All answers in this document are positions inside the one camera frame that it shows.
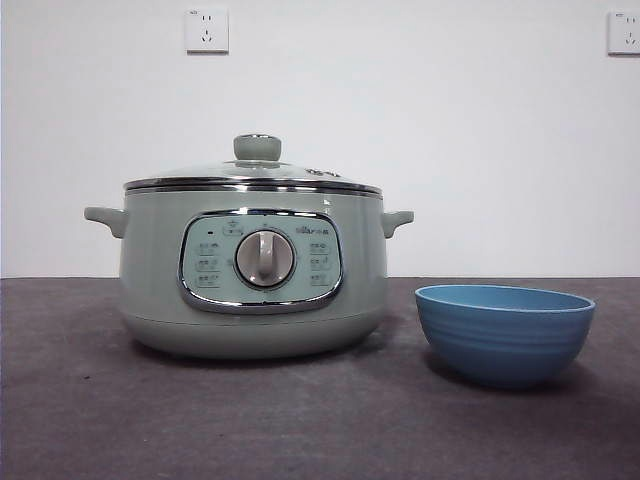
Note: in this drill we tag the glass lid with green knob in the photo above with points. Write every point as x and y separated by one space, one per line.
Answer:
257 147

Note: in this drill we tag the pale green electric steamer pot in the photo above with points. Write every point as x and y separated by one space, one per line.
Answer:
150 280

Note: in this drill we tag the blue ribbed bowl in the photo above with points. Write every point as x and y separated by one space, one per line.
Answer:
505 345

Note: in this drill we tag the white wall socket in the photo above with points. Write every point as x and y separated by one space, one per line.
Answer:
207 31
625 33

